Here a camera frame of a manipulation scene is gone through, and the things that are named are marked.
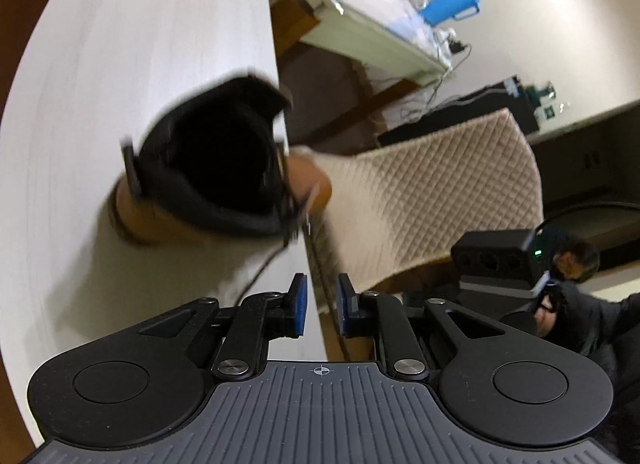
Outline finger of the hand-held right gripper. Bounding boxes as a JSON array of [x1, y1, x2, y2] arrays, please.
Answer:
[[401, 287, 461, 315]]

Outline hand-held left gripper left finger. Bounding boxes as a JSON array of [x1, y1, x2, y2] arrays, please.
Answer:
[[137, 273, 308, 382]]

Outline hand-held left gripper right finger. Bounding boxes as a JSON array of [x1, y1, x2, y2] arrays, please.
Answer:
[[337, 273, 506, 382]]

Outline tan leather boot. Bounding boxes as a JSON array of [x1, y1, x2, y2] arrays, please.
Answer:
[[107, 75, 333, 246]]

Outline person's right forearm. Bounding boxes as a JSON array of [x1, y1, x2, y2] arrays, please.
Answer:
[[575, 294, 640, 464]]

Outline person's right hand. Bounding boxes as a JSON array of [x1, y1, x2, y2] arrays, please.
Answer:
[[533, 237, 627, 358]]

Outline beige quilted cover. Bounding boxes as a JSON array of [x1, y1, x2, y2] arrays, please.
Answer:
[[307, 107, 546, 296]]

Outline black case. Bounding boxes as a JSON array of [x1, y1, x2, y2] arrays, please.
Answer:
[[377, 84, 542, 146]]

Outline green circuit board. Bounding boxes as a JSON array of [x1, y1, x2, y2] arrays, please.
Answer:
[[505, 75, 559, 120]]

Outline white power strip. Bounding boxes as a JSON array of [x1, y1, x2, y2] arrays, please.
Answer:
[[435, 29, 472, 56]]

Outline blue thermos bottle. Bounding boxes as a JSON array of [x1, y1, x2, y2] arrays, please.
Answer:
[[422, 0, 487, 28]]

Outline white desk with glass top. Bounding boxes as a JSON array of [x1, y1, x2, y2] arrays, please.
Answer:
[[245, 0, 453, 82]]

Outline black cable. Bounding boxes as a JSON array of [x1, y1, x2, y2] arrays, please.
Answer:
[[537, 201, 640, 236]]

